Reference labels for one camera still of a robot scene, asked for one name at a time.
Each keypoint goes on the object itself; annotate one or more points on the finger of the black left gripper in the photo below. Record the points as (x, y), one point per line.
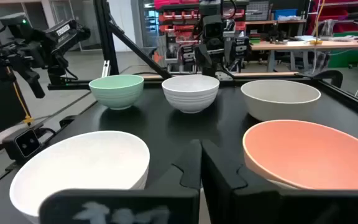
(218, 62)
(203, 56)

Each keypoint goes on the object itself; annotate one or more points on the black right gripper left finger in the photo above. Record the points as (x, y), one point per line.
(120, 205)

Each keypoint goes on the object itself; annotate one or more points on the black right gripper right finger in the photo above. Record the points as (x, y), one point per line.
(259, 205)

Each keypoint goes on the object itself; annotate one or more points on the white bowl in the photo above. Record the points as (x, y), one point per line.
(79, 168)
(190, 96)

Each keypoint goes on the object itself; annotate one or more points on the wide beige bowl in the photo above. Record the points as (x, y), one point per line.
(278, 105)

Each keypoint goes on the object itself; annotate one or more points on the salmon pink bowl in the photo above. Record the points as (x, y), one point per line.
(309, 155)

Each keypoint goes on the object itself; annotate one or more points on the mint green bowl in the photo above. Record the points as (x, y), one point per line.
(116, 93)

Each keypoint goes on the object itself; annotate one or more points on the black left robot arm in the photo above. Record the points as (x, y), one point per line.
(210, 7)

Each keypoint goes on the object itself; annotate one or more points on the grey drawer cabinet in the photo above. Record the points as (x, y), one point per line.
(257, 11)

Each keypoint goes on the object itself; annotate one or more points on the red storage bin rack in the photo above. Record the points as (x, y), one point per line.
(172, 15)

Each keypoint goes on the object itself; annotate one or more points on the blue storage bin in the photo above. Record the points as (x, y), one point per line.
(285, 14)

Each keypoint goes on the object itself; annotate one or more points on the wooden workbench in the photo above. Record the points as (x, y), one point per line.
(306, 46)

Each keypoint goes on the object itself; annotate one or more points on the black chair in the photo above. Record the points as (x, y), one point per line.
(328, 76)

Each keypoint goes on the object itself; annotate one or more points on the red bin shelf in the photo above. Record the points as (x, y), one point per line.
(337, 14)

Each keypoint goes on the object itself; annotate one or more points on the green cabinet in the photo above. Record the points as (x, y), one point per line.
(343, 53)

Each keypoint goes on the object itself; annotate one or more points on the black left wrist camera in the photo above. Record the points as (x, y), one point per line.
(213, 28)

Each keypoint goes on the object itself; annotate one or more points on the silver metal bracket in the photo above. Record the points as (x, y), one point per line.
(105, 69)

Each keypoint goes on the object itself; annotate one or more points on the black table-level camera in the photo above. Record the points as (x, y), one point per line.
(26, 143)

